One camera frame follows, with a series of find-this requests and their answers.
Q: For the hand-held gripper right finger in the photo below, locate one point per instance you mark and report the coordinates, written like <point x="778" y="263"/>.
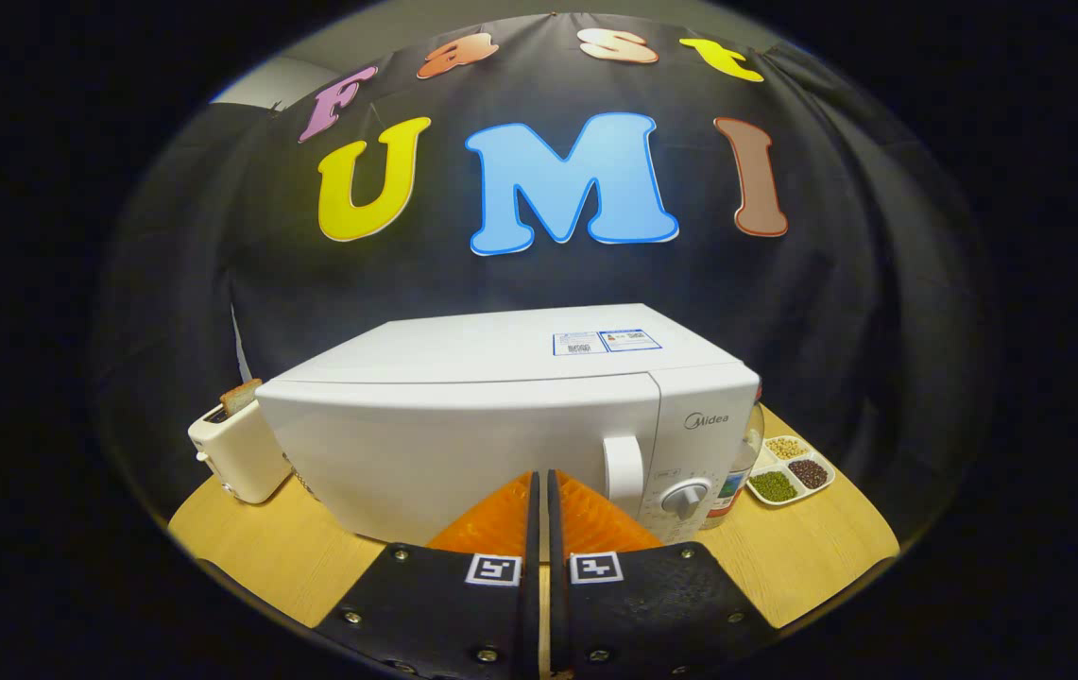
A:
<point x="557" y="614"/>

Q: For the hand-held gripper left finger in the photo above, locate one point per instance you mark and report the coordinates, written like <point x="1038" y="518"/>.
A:
<point x="531" y="614"/>

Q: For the white microwave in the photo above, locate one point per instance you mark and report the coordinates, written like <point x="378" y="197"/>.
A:
<point x="453" y="444"/>

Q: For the clear plastic bottle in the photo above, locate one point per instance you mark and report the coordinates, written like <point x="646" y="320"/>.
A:
<point x="737" y="486"/>

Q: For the white divided dish of beans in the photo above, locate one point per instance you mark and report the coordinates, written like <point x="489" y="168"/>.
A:
<point x="773" y="486"/>

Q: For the white toaster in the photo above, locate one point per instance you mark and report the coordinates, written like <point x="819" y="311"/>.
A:
<point x="236" y="458"/>

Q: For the brown bread slice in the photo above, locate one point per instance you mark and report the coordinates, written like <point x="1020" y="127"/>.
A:
<point x="241" y="397"/>

